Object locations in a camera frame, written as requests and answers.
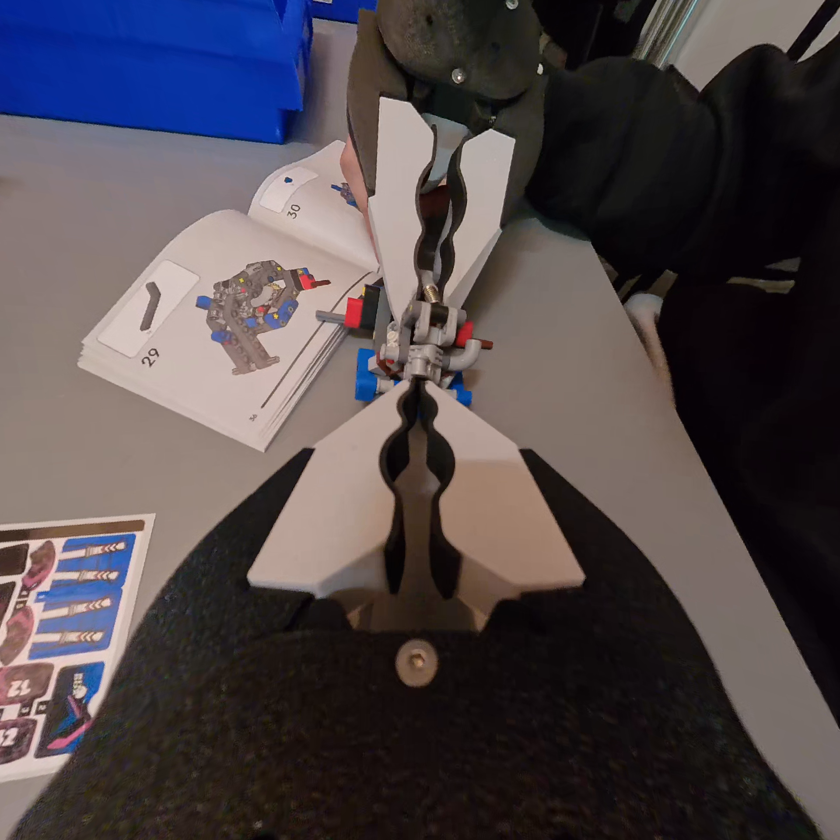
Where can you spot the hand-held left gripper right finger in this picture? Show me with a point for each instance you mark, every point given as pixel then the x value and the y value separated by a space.
pixel 505 525

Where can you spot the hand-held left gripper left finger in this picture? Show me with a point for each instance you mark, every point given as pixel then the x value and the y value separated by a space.
pixel 328 525

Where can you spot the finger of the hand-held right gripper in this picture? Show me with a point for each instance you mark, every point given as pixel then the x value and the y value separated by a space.
pixel 485 190
pixel 394 184

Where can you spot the blue grey lego model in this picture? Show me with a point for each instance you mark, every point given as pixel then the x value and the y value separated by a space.
pixel 413 348

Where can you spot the lego instruction booklet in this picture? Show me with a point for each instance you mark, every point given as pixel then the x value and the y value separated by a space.
pixel 197 367

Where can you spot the lego sticker sheet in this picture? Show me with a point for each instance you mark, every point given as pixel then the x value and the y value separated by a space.
pixel 72 623

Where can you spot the person's right hand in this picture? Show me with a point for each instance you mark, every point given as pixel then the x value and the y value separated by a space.
pixel 355 180

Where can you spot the blue bin with white label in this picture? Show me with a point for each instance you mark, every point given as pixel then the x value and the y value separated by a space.
pixel 341 6

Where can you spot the person's black clothed body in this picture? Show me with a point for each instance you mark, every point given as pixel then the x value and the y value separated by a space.
pixel 774 459

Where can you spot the blue plastic storage bin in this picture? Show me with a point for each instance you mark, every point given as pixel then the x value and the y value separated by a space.
pixel 131 13
pixel 131 92

